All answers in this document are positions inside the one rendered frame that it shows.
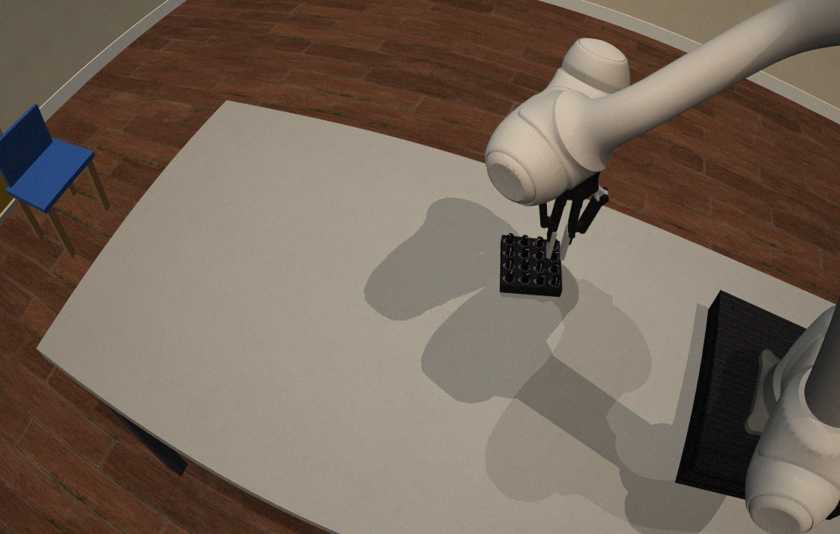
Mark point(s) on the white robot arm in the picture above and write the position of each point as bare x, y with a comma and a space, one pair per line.
559, 138

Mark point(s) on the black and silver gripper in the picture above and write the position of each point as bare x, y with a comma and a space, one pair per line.
577, 195

